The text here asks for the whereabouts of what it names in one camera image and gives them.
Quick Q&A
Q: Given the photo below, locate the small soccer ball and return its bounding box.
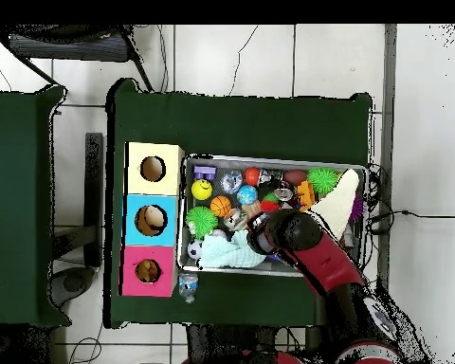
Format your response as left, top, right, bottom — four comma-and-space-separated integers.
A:
186, 239, 204, 261

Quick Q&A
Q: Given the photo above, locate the black upright panel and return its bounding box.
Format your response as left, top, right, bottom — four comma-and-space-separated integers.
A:
83, 132, 104, 268

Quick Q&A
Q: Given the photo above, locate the black office chair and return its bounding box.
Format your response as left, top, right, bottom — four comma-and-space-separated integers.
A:
0, 24, 155, 92

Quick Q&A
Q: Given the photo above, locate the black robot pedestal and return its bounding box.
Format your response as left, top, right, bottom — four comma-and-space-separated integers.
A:
185, 323, 308, 364

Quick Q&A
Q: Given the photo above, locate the green spiky rubber ball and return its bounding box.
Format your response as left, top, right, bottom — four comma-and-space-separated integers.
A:
307, 167, 340, 194
185, 206, 219, 239

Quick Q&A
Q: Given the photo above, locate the small orange basketball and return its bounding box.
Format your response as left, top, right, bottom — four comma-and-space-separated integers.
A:
209, 195, 233, 218

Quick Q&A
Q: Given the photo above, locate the clear plastic bottle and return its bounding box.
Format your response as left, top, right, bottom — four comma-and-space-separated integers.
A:
177, 271, 199, 303

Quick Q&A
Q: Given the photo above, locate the yellow plastic ball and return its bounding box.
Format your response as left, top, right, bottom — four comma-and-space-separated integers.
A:
191, 178, 214, 201

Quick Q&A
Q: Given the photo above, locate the blue globe ball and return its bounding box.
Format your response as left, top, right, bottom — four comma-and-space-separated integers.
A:
236, 184, 259, 206

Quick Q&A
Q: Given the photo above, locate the red-orange ball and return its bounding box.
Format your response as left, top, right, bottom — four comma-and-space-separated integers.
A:
243, 167, 262, 187

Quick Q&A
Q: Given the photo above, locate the black cable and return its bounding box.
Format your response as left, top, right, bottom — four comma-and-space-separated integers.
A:
367, 209, 455, 225

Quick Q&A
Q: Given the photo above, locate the brown toy football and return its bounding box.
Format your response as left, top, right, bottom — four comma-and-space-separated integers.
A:
282, 169, 308, 187

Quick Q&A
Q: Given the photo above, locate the green cloth side table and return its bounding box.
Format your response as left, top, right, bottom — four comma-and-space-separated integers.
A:
0, 84, 71, 329

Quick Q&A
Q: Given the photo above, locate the wooden box with three holes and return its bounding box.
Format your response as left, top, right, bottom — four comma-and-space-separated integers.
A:
118, 141, 186, 299

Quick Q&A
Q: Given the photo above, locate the cream waffle cloth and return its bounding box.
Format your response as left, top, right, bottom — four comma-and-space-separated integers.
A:
310, 168, 360, 241

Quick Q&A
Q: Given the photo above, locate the dark round floor base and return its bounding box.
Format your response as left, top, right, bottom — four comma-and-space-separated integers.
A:
46, 264, 98, 309

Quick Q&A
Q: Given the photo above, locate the dark green table cloth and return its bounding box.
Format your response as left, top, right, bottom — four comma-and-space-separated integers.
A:
103, 77, 374, 330

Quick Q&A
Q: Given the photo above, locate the clear mesh bin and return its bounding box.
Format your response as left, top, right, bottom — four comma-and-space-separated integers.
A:
176, 153, 370, 280

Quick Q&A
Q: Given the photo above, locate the mint green waffle cloth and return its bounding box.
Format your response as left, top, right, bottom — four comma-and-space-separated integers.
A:
198, 228, 267, 269

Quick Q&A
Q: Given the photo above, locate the yellow plush duck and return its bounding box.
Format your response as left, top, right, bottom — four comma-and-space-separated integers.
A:
138, 260, 160, 282

